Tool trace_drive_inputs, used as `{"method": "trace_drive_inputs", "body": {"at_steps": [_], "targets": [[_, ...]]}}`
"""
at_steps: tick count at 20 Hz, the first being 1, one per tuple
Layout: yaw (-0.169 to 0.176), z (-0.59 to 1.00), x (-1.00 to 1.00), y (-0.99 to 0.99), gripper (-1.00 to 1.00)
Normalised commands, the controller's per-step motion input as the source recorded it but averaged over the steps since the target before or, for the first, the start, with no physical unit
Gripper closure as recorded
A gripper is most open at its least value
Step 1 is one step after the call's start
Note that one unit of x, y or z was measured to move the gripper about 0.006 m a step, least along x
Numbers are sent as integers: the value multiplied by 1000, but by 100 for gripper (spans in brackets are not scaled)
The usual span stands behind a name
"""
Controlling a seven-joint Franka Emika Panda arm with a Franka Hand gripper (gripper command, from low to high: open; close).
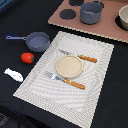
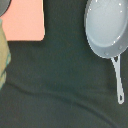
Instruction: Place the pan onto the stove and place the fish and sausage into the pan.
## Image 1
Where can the grey frying pan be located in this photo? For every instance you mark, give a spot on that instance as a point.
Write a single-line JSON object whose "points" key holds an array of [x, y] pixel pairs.
{"points": [[36, 41]]}

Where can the red sausage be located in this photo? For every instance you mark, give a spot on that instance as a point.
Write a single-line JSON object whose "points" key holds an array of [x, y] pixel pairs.
{"points": [[27, 58]]}

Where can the black stove burner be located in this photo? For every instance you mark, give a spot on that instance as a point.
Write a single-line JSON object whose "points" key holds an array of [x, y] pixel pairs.
{"points": [[76, 2], [67, 14]]}

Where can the black rear stove burner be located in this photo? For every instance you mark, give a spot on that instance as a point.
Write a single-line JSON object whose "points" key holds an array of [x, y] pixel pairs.
{"points": [[76, 2]]}

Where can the round beige plate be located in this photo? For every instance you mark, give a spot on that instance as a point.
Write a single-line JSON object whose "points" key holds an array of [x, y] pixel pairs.
{"points": [[69, 66]]}

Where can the striped beige placemat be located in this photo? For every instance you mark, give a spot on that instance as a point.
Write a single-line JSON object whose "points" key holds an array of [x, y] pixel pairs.
{"points": [[74, 99]]}

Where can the grey cooking pot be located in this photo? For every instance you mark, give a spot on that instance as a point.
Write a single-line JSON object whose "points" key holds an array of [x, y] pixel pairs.
{"points": [[90, 12]]}

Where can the beige bowl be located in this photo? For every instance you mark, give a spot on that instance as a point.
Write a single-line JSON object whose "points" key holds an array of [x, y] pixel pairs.
{"points": [[123, 14]]}

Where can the fork with wooden handle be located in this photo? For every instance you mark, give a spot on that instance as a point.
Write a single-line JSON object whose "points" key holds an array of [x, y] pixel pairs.
{"points": [[55, 77]]}

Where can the knife with wooden handle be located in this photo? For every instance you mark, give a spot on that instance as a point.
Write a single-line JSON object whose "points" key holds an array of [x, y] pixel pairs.
{"points": [[80, 56]]}

